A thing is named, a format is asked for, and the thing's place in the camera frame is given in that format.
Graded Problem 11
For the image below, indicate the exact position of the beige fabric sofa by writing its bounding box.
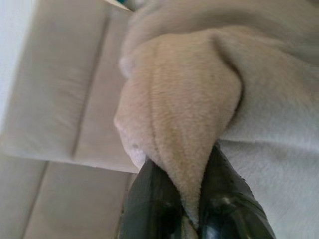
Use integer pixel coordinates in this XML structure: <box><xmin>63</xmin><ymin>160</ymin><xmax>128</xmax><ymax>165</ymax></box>
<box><xmin>0</xmin><ymin>0</ymin><xmax>140</xmax><ymax>239</ymax></box>

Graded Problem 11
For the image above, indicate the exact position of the beige throw pillow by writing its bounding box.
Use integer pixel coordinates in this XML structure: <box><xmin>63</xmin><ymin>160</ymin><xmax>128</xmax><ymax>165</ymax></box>
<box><xmin>113</xmin><ymin>0</ymin><xmax>319</xmax><ymax>239</ymax></box>

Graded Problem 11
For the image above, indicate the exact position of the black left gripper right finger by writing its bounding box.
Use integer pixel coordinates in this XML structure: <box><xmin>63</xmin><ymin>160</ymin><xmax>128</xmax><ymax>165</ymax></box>
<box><xmin>198</xmin><ymin>141</ymin><xmax>277</xmax><ymax>239</ymax></box>

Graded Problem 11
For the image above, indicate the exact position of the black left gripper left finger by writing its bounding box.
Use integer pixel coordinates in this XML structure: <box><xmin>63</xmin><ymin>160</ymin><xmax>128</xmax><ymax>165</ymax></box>
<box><xmin>121</xmin><ymin>159</ymin><xmax>199</xmax><ymax>239</ymax></box>

